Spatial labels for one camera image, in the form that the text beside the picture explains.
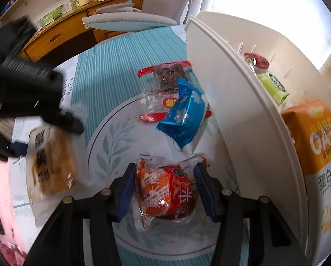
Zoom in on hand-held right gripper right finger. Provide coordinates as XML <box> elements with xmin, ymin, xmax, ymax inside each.
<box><xmin>194</xmin><ymin>162</ymin><xmax>311</xmax><ymax>266</ymax></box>

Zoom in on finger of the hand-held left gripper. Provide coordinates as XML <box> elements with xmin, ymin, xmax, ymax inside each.
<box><xmin>0</xmin><ymin>141</ymin><xmax>27</xmax><ymax>162</ymax></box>
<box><xmin>37</xmin><ymin>101</ymin><xmax>85</xmax><ymax>135</ymax></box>

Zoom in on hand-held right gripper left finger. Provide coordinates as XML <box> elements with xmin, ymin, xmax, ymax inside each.
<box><xmin>23</xmin><ymin>162</ymin><xmax>137</xmax><ymax>266</ymax></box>

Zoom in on red round snack clear wrap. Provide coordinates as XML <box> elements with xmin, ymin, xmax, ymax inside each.
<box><xmin>134</xmin><ymin>155</ymin><xmax>210</xmax><ymax>232</ymax></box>

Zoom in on clear bag of orange crackers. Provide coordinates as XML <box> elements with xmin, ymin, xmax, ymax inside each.
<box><xmin>24</xmin><ymin>123</ymin><xmax>79</xmax><ymax>226</ymax></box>

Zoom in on white plastic storage bin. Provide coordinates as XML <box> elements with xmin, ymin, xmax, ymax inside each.
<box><xmin>183</xmin><ymin>11</ymin><xmax>331</xmax><ymax>266</ymax></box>

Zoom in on orange white oats box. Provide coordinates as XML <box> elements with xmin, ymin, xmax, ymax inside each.
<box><xmin>280</xmin><ymin>99</ymin><xmax>331</xmax><ymax>236</ymax></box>

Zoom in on green snack packet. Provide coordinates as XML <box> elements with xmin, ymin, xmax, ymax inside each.
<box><xmin>255</xmin><ymin>71</ymin><xmax>290</xmax><ymax>105</ymax></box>

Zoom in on brown red snack packet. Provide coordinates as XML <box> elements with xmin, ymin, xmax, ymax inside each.
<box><xmin>243</xmin><ymin>52</ymin><xmax>270</xmax><ymax>74</ymax></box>

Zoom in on wooden desk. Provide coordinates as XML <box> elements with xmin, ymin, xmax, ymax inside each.
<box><xmin>19</xmin><ymin>0</ymin><xmax>144</xmax><ymax>61</ymax></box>

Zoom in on green printed card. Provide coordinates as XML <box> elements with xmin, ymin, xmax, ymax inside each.
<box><xmin>37</xmin><ymin>7</ymin><xmax>69</xmax><ymax>24</ymax></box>

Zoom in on leaf printed tablecloth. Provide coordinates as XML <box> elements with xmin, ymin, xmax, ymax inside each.
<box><xmin>12</xmin><ymin>25</ymin><xmax>252</xmax><ymax>266</ymax></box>

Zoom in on blue snack packet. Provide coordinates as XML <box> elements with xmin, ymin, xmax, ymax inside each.
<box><xmin>156</xmin><ymin>77</ymin><xmax>209</xmax><ymax>151</ymax></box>

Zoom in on small red label snack packet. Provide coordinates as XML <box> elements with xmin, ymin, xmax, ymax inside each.
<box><xmin>139</xmin><ymin>89</ymin><xmax>212</xmax><ymax>124</ymax></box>

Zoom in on dark brown bar red ends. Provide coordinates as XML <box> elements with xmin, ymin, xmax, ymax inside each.
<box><xmin>137</xmin><ymin>62</ymin><xmax>192</xmax><ymax>92</ymax></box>

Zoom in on grey office chair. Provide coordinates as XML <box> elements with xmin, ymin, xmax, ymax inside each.
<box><xmin>82</xmin><ymin>0</ymin><xmax>218</xmax><ymax>31</ymax></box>

